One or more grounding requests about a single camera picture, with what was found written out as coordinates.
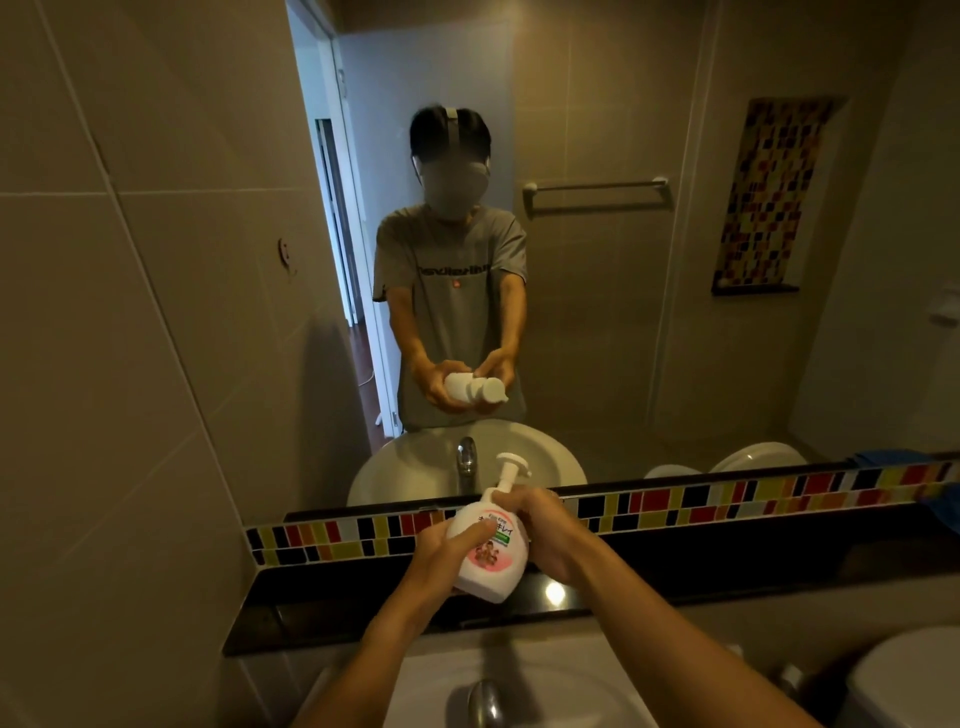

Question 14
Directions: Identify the person's left hand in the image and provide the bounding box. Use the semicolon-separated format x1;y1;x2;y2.
407;519;498;610

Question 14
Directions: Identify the person's right hand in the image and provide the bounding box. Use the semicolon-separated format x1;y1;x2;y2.
490;486;599;589

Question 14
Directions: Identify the white pump soap bottle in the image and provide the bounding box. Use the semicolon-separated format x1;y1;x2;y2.
446;452;533;605

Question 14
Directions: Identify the person's right forearm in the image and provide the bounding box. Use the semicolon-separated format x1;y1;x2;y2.
561;541;826;728

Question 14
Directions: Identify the person's left forearm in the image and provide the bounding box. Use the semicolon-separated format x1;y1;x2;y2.
291;579;457;728

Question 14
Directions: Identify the chrome faucet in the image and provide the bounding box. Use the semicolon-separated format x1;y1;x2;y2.
466;678;506;728

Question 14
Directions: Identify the white ceramic sink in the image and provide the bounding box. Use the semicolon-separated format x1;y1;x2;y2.
311;636;663;728

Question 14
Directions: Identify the blue cloth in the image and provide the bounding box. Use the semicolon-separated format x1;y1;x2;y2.
916;482;960;535

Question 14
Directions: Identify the white toilet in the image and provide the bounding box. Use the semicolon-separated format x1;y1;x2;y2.
834;625;960;728

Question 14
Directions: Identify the large wall mirror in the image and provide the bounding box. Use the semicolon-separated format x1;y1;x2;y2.
283;0;960;526

